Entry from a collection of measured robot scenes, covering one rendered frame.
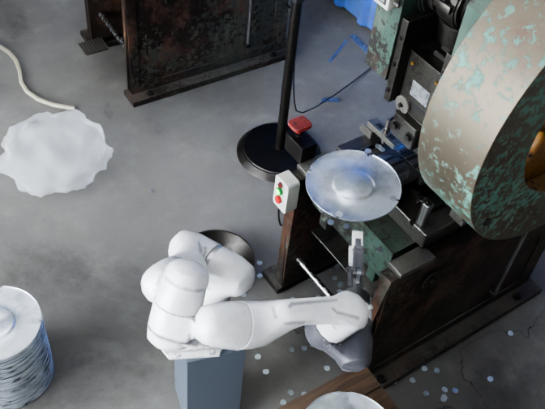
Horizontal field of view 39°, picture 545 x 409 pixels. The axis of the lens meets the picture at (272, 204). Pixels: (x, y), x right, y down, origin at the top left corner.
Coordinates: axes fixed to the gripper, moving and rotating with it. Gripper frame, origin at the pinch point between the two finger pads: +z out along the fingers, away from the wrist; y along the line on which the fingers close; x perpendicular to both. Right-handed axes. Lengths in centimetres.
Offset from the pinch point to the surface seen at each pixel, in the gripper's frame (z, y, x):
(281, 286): 39, -75, 18
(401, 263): 7.6, -14.2, -15.8
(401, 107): 38.1, 20.5, -10.4
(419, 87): 36.1, 30.1, -13.5
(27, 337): -12, -46, 97
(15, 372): -20, -54, 100
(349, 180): 25.3, 0.8, 2.3
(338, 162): 33.1, 0.3, 5.6
